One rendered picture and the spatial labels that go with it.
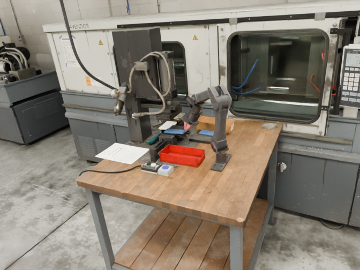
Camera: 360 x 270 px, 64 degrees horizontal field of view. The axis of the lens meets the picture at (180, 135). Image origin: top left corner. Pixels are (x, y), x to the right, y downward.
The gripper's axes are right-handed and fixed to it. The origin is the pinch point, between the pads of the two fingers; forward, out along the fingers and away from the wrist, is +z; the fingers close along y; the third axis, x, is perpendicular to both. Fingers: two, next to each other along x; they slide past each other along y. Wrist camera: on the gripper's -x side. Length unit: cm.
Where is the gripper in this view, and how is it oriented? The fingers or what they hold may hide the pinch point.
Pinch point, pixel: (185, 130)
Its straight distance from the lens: 188.1
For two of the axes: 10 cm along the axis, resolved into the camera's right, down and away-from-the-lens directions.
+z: -3.9, 7.7, 4.9
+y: -8.1, -5.5, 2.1
